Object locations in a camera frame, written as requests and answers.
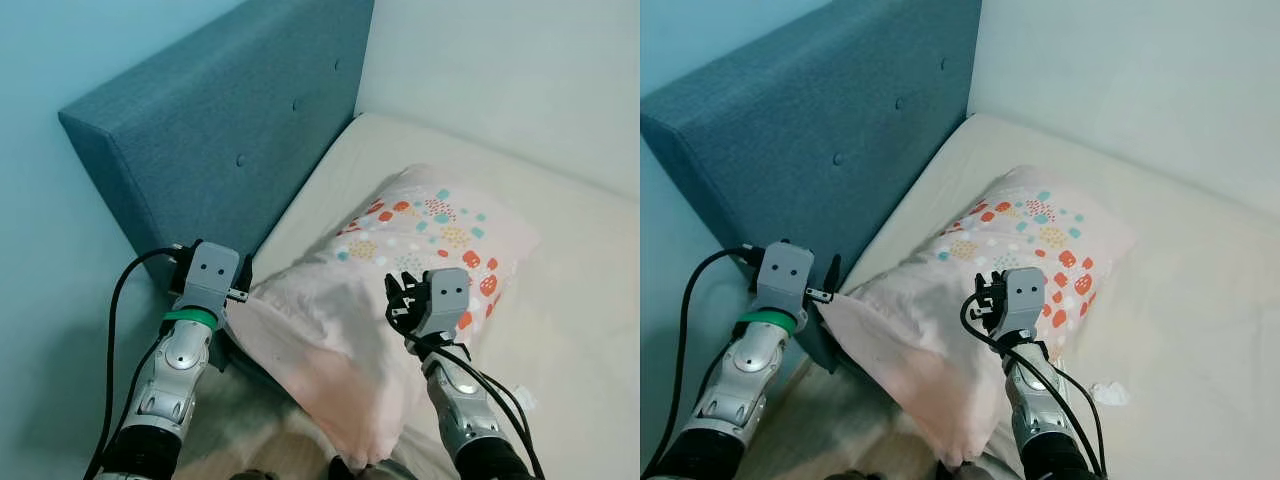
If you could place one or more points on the pink patterned pillow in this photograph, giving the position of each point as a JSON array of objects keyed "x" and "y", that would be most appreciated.
[
  {"x": 920, "y": 340},
  {"x": 330, "y": 330}
]

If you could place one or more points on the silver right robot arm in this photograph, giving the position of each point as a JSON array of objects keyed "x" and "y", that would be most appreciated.
[
  {"x": 1035, "y": 410},
  {"x": 465, "y": 410}
]

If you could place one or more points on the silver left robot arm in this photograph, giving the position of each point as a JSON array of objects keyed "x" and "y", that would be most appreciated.
[
  {"x": 745, "y": 375},
  {"x": 170, "y": 380}
]

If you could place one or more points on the cream mattress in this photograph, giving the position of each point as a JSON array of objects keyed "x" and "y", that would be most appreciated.
[
  {"x": 560, "y": 300},
  {"x": 1180, "y": 300}
]

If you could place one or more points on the grey right robot leg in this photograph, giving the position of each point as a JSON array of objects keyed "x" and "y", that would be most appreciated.
[
  {"x": 350, "y": 470},
  {"x": 955, "y": 470}
]

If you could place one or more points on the grey robot leg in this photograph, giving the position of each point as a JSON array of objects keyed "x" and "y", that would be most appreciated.
[
  {"x": 252, "y": 475},
  {"x": 350, "y": 470},
  {"x": 955, "y": 470},
  {"x": 850, "y": 476}
]

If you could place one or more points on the blue fabric headboard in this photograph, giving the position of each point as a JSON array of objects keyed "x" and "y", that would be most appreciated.
[
  {"x": 820, "y": 100},
  {"x": 220, "y": 100}
]

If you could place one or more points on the grey left robot leg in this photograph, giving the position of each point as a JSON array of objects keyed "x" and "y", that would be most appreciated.
[
  {"x": 850, "y": 476},
  {"x": 252, "y": 475}
]

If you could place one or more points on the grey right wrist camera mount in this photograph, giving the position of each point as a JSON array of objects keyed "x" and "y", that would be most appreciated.
[
  {"x": 1022, "y": 295},
  {"x": 445, "y": 295}
]

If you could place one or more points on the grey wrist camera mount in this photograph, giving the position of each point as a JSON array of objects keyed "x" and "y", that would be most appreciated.
[
  {"x": 1022, "y": 295},
  {"x": 210, "y": 270},
  {"x": 445, "y": 295},
  {"x": 783, "y": 275}
]

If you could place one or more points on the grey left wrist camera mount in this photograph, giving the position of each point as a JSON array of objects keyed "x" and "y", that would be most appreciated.
[
  {"x": 210, "y": 270},
  {"x": 783, "y": 275}
]

